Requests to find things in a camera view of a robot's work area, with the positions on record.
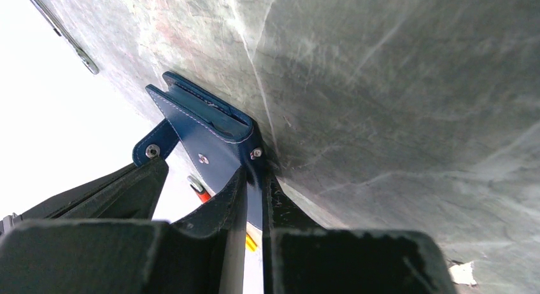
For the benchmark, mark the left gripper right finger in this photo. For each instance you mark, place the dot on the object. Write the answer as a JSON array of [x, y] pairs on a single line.
[[301, 256]]

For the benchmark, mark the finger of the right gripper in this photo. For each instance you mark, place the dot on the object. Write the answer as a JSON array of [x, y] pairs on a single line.
[[131, 192]]

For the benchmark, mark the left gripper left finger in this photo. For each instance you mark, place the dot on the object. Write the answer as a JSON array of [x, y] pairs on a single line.
[[201, 253]]

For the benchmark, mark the blue leather card holder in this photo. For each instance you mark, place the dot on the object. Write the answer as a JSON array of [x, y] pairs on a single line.
[[217, 137]]

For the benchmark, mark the aluminium frame rail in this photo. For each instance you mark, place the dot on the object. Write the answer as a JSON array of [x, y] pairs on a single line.
[[59, 29]]

